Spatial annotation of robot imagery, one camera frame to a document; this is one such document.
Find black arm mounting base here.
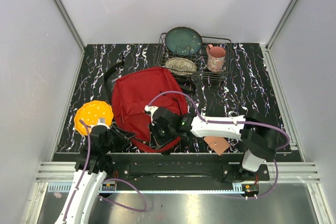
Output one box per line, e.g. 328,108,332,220
83,153,270,183

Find black wire dish rack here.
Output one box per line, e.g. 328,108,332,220
154,33,234,81

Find teal ceramic plate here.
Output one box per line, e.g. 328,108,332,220
165,27,203,56

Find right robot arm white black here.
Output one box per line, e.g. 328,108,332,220
145,105,279,182

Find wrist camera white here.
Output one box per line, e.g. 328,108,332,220
144,105,158,115
97,118,109,128

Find patterned beige plate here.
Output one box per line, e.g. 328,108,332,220
165,57,197,75

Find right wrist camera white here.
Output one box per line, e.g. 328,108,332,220
144,105,158,115

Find red backpack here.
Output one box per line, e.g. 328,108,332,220
103,61,196,153

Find orange perforated plate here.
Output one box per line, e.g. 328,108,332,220
74,100,114,136

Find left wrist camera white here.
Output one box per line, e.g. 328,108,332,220
97,118,109,128

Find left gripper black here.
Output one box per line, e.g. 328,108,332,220
102,124,135,153

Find pink patterned mug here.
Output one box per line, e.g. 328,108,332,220
206,44,226,72

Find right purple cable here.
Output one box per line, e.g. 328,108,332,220
146,90,291,200

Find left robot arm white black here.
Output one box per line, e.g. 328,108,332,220
55,120,135,223

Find aluminium frame rail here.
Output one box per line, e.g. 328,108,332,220
35,161,322,195

